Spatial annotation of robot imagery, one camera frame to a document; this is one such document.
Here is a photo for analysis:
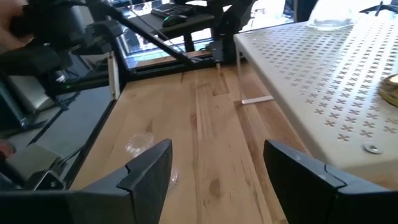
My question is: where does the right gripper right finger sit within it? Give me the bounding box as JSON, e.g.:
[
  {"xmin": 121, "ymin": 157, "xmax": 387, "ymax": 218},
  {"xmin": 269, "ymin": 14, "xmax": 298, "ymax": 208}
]
[{"xmin": 263, "ymin": 139, "xmax": 398, "ymax": 224}]

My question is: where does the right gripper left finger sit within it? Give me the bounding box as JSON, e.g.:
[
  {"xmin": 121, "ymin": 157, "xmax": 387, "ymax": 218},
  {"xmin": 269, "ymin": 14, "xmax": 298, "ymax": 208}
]
[{"xmin": 67, "ymin": 139, "xmax": 173, "ymax": 224}]

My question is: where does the clear glass candle holder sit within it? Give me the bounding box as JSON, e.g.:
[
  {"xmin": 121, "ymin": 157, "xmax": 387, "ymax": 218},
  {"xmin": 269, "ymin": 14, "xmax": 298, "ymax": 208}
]
[
  {"xmin": 306, "ymin": 0, "xmax": 355, "ymax": 31},
  {"xmin": 125, "ymin": 132, "xmax": 155, "ymax": 159}
]

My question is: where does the gold candlestick holder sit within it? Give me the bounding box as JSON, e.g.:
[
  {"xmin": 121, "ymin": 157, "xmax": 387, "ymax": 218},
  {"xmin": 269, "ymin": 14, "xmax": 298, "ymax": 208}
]
[{"xmin": 377, "ymin": 73, "xmax": 398, "ymax": 108}]

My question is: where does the white perforated shelf riser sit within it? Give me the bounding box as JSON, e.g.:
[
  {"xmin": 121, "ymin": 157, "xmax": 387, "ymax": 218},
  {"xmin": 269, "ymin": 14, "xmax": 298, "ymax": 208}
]
[{"xmin": 233, "ymin": 12, "xmax": 398, "ymax": 190}]

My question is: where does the black computer mouse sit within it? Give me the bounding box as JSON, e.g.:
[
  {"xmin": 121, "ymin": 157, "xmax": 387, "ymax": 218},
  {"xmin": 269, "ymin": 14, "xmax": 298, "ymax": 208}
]
[{"xmin": 162, "ymin": 14, "xmax": 188, "ymax": 28}]

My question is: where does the black desk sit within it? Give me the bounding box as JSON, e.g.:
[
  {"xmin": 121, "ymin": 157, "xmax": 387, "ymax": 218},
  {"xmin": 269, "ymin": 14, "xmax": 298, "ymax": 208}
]
[{"xmin": 127, "ymin": 12, "xmax": 218, "ymax": 54}]

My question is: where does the black keyboard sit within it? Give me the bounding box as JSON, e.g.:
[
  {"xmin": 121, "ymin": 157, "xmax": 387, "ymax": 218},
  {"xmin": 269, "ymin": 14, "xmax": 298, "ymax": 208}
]
[{"xmin": 151, "ymin": 2, "xmax": 197, "ymax": 19}]

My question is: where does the black frame end connector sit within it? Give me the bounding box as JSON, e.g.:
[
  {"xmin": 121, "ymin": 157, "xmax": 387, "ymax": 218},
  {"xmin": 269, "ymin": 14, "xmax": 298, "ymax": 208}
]
[{"xmin": 33, "ymin": 169, "xmax": 67, "ymax": 191}]

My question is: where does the white frame post plate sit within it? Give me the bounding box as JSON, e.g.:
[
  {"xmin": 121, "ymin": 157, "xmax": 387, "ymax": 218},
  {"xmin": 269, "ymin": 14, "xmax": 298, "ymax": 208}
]
[{"xmin": 107, "ymin": 51, "xmax": 121, "ymax": 101}]

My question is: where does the black aluminium table frame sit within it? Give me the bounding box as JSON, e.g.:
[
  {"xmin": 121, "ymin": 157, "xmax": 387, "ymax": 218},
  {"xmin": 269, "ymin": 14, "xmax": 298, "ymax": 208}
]
[{"xmin": 26, "ymin": 0, "xmax": 237, "ymax": 191}]

